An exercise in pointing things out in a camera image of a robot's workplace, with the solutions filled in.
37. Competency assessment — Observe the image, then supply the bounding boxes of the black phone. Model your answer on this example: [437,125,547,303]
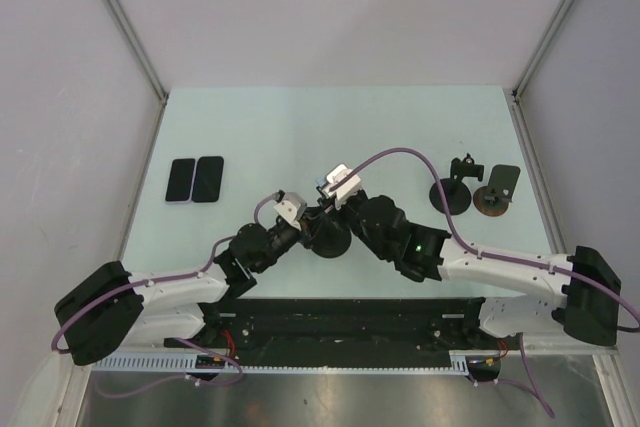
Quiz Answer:
[191,156,224,203]

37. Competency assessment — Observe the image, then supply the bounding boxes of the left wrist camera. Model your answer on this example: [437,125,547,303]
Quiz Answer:
[274,191,307,230]

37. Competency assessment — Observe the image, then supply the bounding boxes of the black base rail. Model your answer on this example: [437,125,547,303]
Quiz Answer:
[190,298,519,366]

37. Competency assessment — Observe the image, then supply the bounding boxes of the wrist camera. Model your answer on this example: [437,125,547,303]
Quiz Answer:
[274,191,307,230]
[320,164,362,210]

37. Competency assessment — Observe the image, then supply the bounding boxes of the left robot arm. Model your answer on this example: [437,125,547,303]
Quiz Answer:
[51,214,321,366]

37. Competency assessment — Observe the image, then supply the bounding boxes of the wooden base phone stand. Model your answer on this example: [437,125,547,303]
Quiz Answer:
[473,164,521,217]

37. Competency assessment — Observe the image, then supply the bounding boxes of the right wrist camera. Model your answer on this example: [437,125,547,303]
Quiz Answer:
[320,164,362,210]

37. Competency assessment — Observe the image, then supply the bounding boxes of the black stand with blue phone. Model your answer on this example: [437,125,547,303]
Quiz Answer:
[307,210,352,259]

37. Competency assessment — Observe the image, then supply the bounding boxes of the white cable duct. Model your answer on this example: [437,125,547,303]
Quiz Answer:
[92,352,499,376]

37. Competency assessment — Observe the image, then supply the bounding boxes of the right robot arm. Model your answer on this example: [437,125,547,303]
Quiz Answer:
[331,190,621,348]

